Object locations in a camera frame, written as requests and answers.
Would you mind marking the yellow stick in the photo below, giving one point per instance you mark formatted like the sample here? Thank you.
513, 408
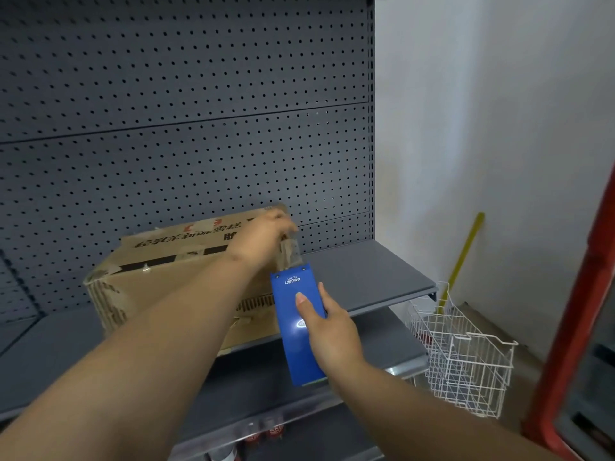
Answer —
463, 254

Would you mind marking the grey metal shelf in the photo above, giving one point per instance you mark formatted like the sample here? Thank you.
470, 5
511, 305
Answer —
14, 333
375, 278

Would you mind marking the grey shelf with clear rail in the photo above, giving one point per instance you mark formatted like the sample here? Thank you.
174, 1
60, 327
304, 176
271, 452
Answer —
259, 388

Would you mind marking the grey pegboard back panel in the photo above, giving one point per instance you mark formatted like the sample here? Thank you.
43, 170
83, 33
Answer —
192, 115
14, 297

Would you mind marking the person's right hand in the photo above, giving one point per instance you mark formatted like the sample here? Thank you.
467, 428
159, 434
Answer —
336, 340

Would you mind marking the brown cardboard box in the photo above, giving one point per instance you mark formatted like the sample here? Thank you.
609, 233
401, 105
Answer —
158, 283

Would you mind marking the person's left forearm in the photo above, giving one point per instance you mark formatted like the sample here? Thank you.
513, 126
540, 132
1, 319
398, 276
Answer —
134, 369

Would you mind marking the red metal frame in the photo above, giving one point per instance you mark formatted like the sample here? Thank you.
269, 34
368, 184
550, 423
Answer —
576, 331

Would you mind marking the blue tape dispenser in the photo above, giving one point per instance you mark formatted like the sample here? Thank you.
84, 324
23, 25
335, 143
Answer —
298, 350

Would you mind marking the row of red-label water bottles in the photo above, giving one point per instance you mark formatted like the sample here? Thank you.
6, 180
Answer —
269, 432

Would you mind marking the person's right forearm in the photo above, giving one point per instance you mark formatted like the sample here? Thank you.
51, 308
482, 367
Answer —
423, 422

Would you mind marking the person's left hand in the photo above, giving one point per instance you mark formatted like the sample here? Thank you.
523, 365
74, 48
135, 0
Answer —
259, 240

